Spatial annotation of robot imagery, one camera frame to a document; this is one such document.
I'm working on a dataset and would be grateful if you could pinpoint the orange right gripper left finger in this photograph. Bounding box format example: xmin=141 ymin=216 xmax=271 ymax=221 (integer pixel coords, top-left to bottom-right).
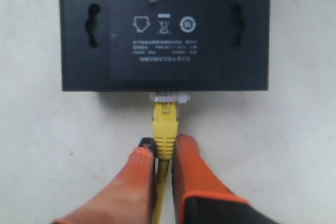
xmin=53 ymin=137 xmax=156 ymax=224

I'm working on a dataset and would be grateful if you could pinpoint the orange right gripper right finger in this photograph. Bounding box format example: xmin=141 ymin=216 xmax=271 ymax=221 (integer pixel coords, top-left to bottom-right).
xmin=172 ymin=134 xmax=274 ymax=224

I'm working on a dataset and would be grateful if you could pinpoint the yellow ethernet cable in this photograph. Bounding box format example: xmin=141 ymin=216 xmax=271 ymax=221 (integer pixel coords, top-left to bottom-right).
xmin=148 ymin=91 xmax=191 ymax=224

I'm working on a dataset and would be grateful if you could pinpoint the small black box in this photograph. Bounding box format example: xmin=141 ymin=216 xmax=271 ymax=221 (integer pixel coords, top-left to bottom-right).
xmin=59 ymin=0 xmax=270 ymax=92

